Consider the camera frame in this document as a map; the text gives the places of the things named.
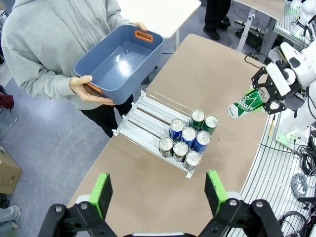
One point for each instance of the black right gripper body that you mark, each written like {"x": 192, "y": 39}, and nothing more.
{"x": 293, "y": 89}

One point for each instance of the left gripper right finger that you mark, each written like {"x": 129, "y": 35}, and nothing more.
{"x": 247, "y": 222}

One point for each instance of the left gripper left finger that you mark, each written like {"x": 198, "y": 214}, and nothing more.
{"x": 74, "y": 222}

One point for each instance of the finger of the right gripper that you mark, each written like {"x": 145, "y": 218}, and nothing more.
{"x": 258, "y": 79}
{"x": 275, "y": 107}

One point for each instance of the green cider can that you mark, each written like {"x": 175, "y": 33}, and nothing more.
{"x": 198, "y": 115}
{"x": 211, "y": 121}
{"x": 244, "y": 106}

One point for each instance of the blue beverage can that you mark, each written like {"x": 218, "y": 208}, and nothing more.
{"x": 203, "y": 138}
{"x": 189, "y": 133}
{"x": 176, "y": 125}

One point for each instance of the black Pepsi can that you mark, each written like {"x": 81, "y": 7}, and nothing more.
{"x": 192, "y": 158}
{"x": 166, "y": 143}

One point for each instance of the person's left forearm grey sleeve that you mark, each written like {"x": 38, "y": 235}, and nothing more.
{"x": 121, "y": 12}

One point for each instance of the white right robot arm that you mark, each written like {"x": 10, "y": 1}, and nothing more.
{"x": 306, "y": 64}

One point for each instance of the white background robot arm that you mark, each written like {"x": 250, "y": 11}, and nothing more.
{"x": 304, "y": 14}

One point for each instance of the white ribbed robot base platform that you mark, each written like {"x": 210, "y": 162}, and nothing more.
{"x": 269, "y": 172}

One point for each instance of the person's right forearm grey sleeve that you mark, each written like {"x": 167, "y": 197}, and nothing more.
{"x": 42, "y": 81}

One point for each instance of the person's left hand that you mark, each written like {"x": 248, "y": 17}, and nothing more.
{"x": 141, "y": 26}

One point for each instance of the person's right hand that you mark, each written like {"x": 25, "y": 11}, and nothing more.
{"x": 82, "y": 91}

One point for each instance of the beige table with grey leg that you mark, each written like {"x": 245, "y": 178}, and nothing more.
{"x": 261, "y": 7}

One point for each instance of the person in black trousers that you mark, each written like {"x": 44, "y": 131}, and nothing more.
{"x": 217, "y": 14}

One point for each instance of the large brown cardboard box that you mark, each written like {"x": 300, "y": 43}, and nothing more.
{"x": 8, "y": 172}

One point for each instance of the silver can left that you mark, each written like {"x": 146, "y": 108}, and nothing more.
{"x": 180, "y": 148}

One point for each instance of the large white table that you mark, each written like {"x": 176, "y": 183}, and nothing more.
{"x": 160, "y": 14}

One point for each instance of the clear acrylic can rack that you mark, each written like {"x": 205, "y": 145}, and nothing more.
{"x": 140, "y": 123}

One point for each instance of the dark red backpack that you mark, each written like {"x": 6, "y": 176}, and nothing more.
{"x": 6, "y": 101}

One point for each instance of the person in grey hoodie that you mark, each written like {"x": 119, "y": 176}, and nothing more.
{"x": 49, "y": 37}

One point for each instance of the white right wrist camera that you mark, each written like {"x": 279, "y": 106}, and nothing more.
{"x": 279, "y": 79}

